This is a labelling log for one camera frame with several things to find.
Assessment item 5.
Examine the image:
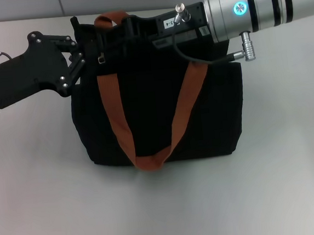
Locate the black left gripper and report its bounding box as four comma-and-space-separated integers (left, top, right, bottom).
0, 27, 90, 110

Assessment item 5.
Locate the silver metal zipper pull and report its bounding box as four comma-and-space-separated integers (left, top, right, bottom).
96, 51, 108, 66

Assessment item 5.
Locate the black bag with orange handles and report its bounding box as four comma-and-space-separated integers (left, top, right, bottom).
62, 1, 251, 179

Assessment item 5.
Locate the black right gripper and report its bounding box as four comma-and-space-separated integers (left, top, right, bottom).
100, 1, 212, 55

